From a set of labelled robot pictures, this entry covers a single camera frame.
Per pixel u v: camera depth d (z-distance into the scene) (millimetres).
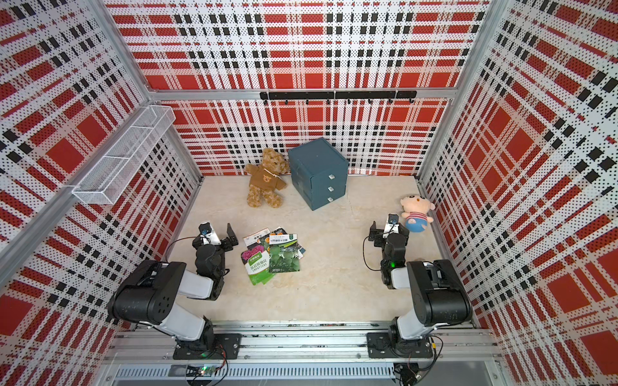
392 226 766
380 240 841
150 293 460
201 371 693
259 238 982
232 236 841
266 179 1108
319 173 935
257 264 906
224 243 805
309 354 737
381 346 724
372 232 841
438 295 464
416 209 1005
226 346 734
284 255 927
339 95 903
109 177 704
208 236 758
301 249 958
